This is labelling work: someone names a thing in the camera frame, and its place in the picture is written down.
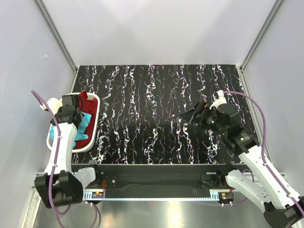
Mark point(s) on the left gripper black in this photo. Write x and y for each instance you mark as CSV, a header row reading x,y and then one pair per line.
x,y
77,116

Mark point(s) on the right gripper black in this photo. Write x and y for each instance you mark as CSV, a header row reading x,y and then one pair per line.
x,y
197,114

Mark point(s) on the cyan t shirt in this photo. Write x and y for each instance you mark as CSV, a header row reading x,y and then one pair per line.
x,y
82,138

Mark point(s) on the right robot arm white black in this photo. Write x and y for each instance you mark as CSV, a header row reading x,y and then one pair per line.
x,y
281,205

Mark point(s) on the red t shirt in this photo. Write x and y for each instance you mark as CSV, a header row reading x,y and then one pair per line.
x,y
89,106

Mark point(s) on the white laundry basket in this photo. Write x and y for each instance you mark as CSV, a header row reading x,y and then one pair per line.
x,y
90,145

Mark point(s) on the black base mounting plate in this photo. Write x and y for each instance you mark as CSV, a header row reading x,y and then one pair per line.
x,y
177,177

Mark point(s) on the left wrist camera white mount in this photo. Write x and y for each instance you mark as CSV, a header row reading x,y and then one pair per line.
x,y
53,105

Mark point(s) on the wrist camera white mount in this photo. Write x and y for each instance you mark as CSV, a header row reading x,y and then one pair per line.
x,y
53,105
219,99

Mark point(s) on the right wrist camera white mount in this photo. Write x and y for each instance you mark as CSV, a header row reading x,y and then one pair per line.
x,y
219,99

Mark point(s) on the slotted cable duct rail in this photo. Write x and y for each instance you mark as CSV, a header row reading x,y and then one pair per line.
x,y
154,195

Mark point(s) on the left aluminium frame post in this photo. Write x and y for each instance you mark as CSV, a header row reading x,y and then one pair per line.
x,y
55,33

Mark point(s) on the aluminium frame post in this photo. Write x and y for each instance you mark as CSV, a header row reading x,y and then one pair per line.
x,y
266,25
55,33

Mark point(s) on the right aluminium frame post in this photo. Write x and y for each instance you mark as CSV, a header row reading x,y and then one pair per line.
x,y
266,25

